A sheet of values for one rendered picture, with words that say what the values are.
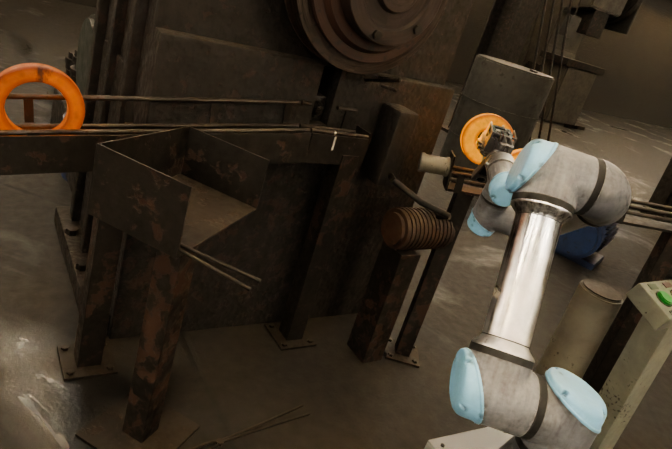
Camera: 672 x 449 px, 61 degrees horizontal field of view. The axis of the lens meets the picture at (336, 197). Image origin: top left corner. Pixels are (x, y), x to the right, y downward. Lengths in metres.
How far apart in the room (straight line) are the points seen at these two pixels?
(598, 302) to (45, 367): 1.46
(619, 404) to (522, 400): 0.74
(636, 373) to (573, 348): 0.16
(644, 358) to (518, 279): 0.71
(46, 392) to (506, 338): 1.09
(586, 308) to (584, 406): 0.67
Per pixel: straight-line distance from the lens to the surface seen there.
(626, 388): 1.77
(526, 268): 1.09
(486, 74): 4.19
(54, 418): 1.55
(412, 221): 1.67
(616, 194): 1.17
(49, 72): 1.31
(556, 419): 1.10
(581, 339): 1.76
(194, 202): 1.19
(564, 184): 1.12
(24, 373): 1.66
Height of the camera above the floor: 1.09
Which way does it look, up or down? 20 degrees down
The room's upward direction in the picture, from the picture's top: 17 degrees clockwise
